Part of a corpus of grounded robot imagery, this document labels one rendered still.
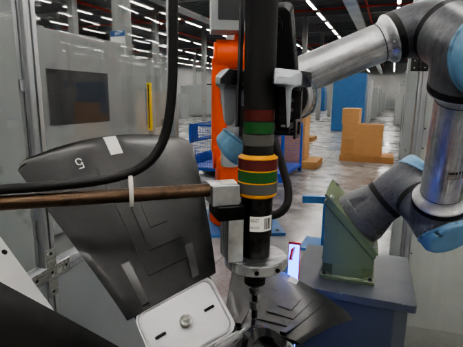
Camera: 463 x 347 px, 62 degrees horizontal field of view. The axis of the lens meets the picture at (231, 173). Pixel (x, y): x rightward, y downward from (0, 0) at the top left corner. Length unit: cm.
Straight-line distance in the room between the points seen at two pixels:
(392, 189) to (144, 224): 74
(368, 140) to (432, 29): 884
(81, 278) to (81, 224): 92
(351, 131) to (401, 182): 855
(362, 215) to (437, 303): 151
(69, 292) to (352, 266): 85
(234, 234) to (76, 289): 100
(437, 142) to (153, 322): 62
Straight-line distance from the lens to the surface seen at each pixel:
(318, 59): 78
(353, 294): 106
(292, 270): 83
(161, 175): 50
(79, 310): 142
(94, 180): 39
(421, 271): 242
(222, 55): 431
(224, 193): 40
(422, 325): 257
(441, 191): 91
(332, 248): 108
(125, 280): 44
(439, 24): 77
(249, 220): 42
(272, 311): 58
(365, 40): 81
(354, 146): 961
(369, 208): 107
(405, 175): 106
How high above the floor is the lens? 148
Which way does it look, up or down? 11 degrees down
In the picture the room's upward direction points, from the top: 1 degrees clockwise
